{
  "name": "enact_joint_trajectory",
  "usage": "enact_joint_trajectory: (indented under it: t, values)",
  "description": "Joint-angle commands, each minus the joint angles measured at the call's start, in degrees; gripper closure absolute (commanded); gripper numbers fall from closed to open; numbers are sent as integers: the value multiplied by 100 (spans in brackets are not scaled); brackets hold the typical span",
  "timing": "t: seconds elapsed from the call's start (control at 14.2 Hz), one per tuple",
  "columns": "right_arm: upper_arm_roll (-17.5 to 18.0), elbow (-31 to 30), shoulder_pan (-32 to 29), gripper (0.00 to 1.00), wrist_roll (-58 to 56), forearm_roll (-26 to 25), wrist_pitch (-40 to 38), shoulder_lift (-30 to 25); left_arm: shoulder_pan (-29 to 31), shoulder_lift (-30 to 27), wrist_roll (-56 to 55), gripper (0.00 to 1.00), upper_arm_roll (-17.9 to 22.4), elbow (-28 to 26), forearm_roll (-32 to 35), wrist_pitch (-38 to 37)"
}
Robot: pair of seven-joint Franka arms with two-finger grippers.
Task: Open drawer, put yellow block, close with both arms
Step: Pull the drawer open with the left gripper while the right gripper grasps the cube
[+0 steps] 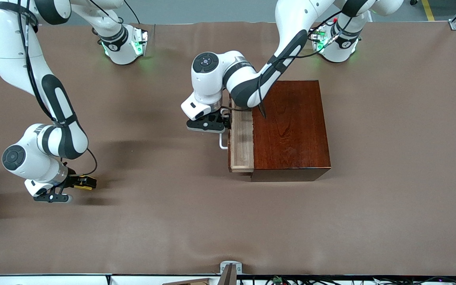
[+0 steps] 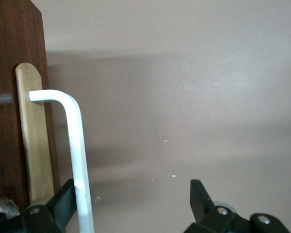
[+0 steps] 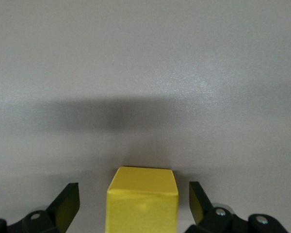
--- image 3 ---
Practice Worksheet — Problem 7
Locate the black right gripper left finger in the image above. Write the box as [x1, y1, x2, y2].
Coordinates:
[0, 183, 81, 233]

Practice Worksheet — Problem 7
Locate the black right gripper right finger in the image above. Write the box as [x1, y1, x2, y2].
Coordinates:
[185, 181, 288, 233]

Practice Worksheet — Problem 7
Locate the yellow wooden block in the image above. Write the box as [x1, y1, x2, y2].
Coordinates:
[105, 166, 180, 233]

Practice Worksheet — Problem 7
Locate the brown table mat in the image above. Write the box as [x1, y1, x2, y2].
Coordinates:
[0, 0, 291, 233]

